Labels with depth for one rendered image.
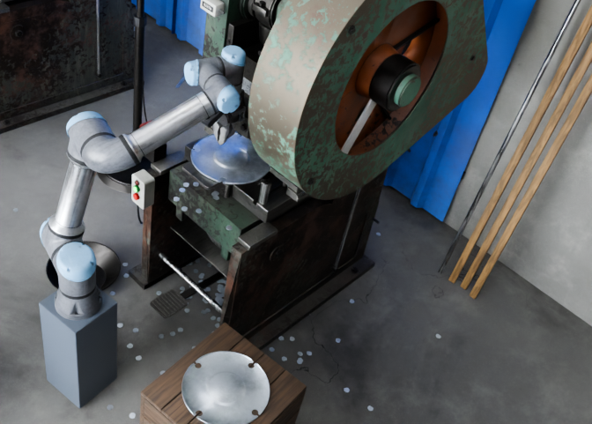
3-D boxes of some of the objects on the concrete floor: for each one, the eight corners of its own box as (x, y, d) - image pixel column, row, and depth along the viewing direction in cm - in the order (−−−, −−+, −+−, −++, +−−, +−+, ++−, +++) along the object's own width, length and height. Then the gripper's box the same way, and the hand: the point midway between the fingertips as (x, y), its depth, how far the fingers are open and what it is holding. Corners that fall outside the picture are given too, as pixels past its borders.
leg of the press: (144, 291, 307) (152, 120, 248) (128, 274, 312) (131, 103, 253) (292, 204, 364) (328, 48, 304) (277, 191, 369) (308, 35, 309)
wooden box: (217, 518, 241) (227, 468, 218) (137, 446, 255) (140, 390, 232) (290, 439, 267) (307, 386, 244) (215, 377, 281) (224, 322, 258)
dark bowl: (74, 317, 291) (73, 306, 287) (33, 272, 304) (31, 262, 299) (135, 282, 310) (135, 271, 305) (93, 241, 323) (92, 231, 318)
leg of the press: (229, 373, 284) (260, 206, 225) (210, 354, 289) (235, 186, 230) (373, 267, 341) (428, 111, 281) (355, 252, 346) (405, 96, 286)
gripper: (250, 93, 236) (242, 145, 250) (231, 79, 240) (225, 130, 254) (230, 101, 230) (224, 153, 244) (211, 87, 234) (206, 139, 248)
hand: (218, 142), depth 246 cm, fingers closed
